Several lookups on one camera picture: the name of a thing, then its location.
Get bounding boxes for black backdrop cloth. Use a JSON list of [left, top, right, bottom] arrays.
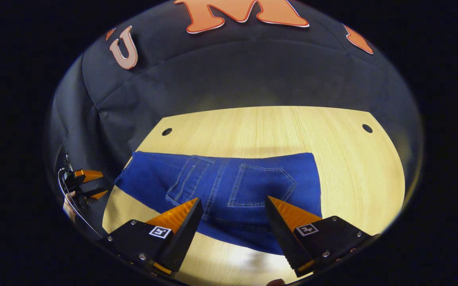
[[46, 0, 424, 239]]

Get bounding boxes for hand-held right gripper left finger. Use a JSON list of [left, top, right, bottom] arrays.
[[101, 197, 204, 275]]

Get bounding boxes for blue denim jeans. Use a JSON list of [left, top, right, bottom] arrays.
[[114, 150, 323, 255]]

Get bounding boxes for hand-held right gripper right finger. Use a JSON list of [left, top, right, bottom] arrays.
[[265, 195, 375, 278]]

